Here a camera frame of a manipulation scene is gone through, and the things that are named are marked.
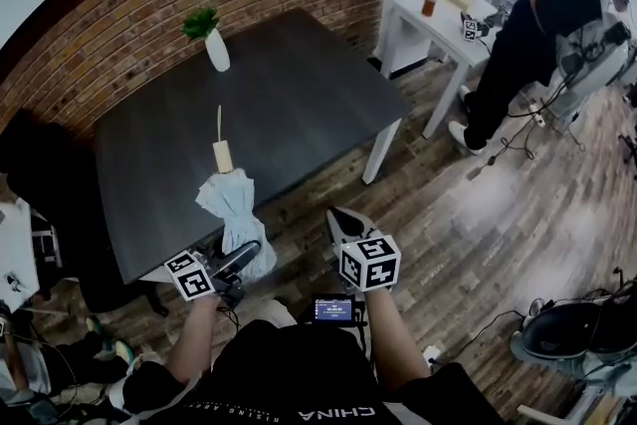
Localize black chest screen device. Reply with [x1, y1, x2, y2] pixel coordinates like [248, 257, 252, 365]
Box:
[311, 293, 368, 327]

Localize white backpack with black shell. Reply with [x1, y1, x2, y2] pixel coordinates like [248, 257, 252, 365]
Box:
[509, 297, 637, 367]

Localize black floor cable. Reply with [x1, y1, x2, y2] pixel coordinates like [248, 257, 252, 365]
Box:
[467, 110, 537, 181]

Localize white power strip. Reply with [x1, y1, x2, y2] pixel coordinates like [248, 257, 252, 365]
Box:
[527, 98, 547, 126]

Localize person's left forearm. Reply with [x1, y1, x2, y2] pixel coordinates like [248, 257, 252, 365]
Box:
[165, 295, 221, 385]

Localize dark grey table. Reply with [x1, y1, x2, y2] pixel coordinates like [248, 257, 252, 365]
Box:
[94, 7, 412, 286]

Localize person's right forearm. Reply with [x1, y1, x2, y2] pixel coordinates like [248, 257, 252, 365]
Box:
[364, 288, 432, 397]

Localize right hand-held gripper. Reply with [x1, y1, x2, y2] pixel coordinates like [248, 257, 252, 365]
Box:
[325, 207, 402, 294]

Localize light blue umbrella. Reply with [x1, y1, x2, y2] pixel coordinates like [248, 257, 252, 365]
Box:
[194, 104, 279, 283]

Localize person's black shirt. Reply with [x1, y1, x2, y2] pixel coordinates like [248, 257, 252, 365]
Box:
[122, 318, 505, 425]

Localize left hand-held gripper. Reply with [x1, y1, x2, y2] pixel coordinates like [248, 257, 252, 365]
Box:
[163, 239, 264, 311]

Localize white desk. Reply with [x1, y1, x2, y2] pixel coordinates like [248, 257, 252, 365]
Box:
[372, 0, 517, 141]

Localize white vase with green plant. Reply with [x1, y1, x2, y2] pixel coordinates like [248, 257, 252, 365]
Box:
[179, 7, 232, 74]

